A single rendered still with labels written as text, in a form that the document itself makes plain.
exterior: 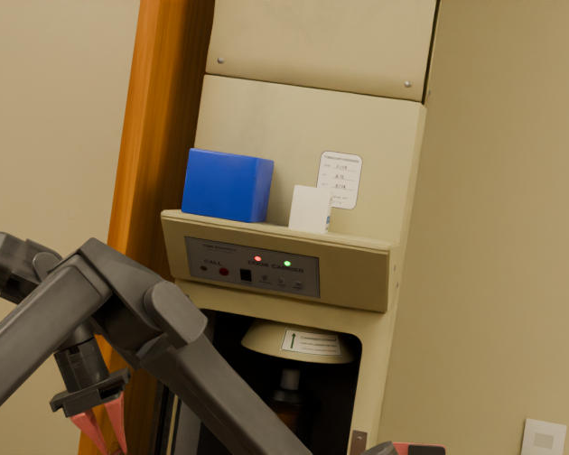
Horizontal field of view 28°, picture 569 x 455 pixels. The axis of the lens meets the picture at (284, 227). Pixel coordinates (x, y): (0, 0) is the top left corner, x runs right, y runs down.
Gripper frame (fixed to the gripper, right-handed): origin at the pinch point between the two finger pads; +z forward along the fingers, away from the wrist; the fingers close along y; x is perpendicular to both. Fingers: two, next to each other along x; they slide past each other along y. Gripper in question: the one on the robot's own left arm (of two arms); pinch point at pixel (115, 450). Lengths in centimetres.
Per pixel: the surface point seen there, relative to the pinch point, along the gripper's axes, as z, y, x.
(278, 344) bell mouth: -2.3, -25.0, -19.0
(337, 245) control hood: -14.1, -36.6, -3.2
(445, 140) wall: -21, -66, -53
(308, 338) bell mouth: -1.7, -29.4, -18.7
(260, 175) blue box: -26.4, -30.7, -9.0
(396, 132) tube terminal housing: -25, -51, -12
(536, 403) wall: 28, -64, -48
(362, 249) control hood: -12.4, -39.5, -2.3
